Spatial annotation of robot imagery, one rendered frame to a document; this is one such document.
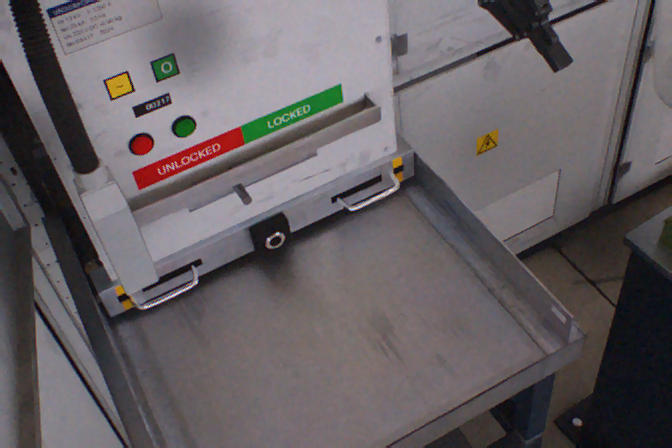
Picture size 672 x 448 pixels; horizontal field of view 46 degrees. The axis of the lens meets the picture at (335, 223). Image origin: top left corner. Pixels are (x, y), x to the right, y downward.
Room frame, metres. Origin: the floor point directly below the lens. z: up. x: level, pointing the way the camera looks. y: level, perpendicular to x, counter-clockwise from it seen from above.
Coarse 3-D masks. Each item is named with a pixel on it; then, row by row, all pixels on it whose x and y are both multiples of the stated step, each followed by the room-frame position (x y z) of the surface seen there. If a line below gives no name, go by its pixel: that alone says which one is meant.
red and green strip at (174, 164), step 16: (320, 96) 0.90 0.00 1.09; (336, 96) 0.91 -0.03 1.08; (288, 112) 0.88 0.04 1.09; (304, 112) 0.89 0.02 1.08; (320, 112) 0.90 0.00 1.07; (240, 128) 0.86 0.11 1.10; (256, 128) 0.86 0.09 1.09; (272, 128) 0.87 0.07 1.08; (208, 144) 0.84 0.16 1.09; (224, 144) 0.84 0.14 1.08; (240, 144) 0.85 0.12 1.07; (160, 160) 0.81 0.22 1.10; (176, 160) 0.82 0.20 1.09; (192, 160) 0.83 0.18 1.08; (144, 176) 0.80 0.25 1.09; (160, 176) 0.81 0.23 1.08
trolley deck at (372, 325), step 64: (64, 256) 0.90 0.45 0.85; (256, 256) 0.84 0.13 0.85; (320, 256) 0.82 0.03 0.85; (384, 256) 0.80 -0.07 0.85; (448, 256) 0.78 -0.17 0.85; (192, 320) 0.73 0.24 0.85; (256, 320) 0.71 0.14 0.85; (320, 320) 0.70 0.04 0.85; (384, 320) 0.68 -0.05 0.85; (448, 320) 0.66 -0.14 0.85; (512, 320) 0.65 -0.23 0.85; (192, 384) 0.62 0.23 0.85; (256, 384) 0.60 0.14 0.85; (320, 384) 0.59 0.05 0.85; (384, 384) 0.57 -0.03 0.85; (448, 384) 0.56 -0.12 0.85; (512, 384) 0.56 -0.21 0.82
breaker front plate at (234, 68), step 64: (0, 0) 0.77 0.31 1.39; (64, 0) 0.80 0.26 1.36; (192, 0) 0.85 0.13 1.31; (256, 0) 0.88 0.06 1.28; (320, 0) 0.91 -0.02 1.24; (384, 0) 0.95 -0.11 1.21; (64, 64) 0.79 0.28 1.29; (128, 64) 0.81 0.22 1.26; (192, 64) 0.84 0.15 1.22; (256, 64) 0.87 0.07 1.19; (320, 64) 0.91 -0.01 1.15; (384, 64) 0.94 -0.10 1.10; (128, 128) 0.80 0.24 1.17; (320, 128) 0.90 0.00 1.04; (384, 128) 0.94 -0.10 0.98; (128, 192) 0.79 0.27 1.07; (256, 192) 0.86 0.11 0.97
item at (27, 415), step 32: (0, 192) 0.99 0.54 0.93; (0, 224) 0.94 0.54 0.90; (0, 256) 0.87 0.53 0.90; (0, 288) 0.80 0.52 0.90; (32, 288) 0.84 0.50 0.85; (0, 320) 0.74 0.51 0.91; (32, 320) 0.77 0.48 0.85; (0, 352) 0.68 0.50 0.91; (32, 352) 0.70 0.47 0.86; (0, 384) 0.62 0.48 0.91; (32, 384) 0.66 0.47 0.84; (0, 416) 0.57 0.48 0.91; (32, 416) 0.61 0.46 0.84
